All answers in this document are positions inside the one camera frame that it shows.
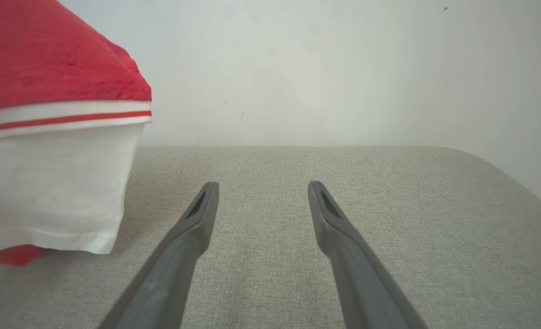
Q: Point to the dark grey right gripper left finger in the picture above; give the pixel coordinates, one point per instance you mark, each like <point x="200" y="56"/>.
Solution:
<point x="170" y="269"/>

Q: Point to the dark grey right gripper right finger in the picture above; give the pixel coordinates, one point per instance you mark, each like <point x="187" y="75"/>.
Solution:
<point x="366" y="283"/>

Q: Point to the red basketball jersey white sleeves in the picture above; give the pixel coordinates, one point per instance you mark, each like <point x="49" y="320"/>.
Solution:
<point x="51" y="68"/>

